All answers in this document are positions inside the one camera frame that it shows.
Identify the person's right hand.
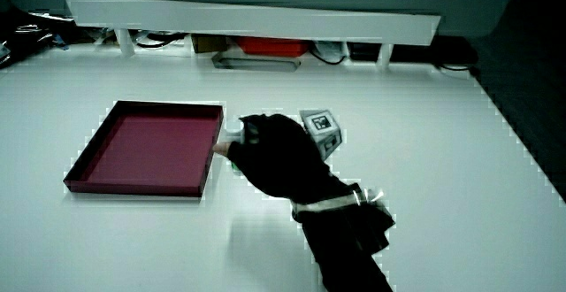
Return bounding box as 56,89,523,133
213,109,360,205

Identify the white glue stick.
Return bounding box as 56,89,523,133
225,126,246,173

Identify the grey flat tray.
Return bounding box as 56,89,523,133
211,52,302,73

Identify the red box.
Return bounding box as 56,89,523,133
235,35,310,58

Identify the white plastic packet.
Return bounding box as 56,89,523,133
313,40,348,62

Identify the maroon shallow tray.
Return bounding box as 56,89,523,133
63,100,225,198

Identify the brown cardboard box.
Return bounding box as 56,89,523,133
190,34,229,55

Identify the black box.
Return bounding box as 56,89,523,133
348,42,382,62

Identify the white desk shelf riser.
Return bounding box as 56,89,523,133
64,0,442,70

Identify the black device pile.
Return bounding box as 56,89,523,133
0,7,86,70

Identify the black cable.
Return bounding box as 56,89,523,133
134,32,187,50
308,49,348,66

